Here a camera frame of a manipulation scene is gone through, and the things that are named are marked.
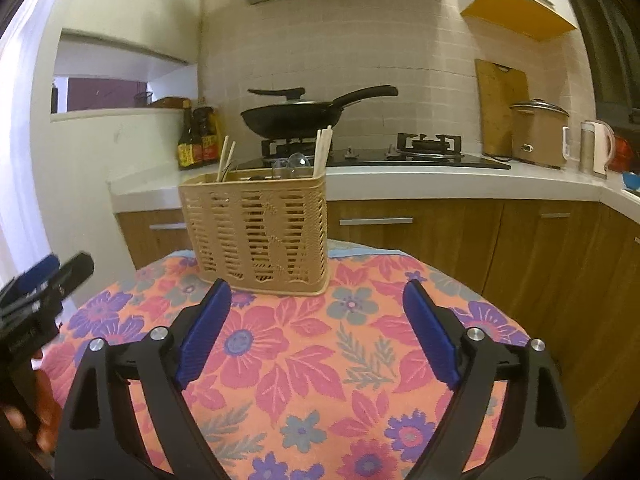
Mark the red pot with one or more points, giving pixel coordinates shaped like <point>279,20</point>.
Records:
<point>627,152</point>

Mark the beige rice cooker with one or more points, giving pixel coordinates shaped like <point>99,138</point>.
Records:
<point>540,135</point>

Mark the blue bowl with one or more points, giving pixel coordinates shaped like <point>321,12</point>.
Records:
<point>631,180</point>

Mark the black glass gas stove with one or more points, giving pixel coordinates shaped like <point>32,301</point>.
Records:
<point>370,160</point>

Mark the white kitchen countertop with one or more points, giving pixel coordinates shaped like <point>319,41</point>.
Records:
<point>450,180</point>

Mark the wooden chopstick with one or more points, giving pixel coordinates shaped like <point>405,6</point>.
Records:
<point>326,152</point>
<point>230,160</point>
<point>223,160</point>
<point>318,155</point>

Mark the dark window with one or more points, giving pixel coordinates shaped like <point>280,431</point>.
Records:
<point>610,50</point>

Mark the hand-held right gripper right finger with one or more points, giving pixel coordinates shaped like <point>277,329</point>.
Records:
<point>430,335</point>

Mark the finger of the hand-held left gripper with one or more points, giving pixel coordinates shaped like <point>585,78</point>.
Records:
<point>37,270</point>
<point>75,270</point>

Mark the floral orange tablecloth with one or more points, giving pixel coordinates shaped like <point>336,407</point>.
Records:
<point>300,350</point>

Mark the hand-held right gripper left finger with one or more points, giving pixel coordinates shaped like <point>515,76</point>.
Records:
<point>205,335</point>

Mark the dark sauce bottle yellow label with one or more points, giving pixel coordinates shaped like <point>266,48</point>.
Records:
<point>186,145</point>

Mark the clear plastic spoon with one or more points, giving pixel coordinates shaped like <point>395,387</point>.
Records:
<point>300,161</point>
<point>282,170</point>

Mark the beige plastic utensil basket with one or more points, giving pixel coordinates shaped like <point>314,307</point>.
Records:
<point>255,230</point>

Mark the black frying pan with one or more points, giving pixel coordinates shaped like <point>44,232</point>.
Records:
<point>295,117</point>

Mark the white electric kettle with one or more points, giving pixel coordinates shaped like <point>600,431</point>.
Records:
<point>596,147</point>

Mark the dark sauce bottle red label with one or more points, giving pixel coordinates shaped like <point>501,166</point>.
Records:
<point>206,140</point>

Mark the person's left hand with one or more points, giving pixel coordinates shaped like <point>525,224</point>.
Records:
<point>47,405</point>

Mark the black stove burner grate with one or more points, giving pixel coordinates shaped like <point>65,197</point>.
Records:
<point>280,146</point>
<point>430,142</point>

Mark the wooden cutting board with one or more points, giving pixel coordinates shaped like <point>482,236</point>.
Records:
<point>497,105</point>

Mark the white wall cabinet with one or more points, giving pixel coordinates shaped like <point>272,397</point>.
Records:
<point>520,5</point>

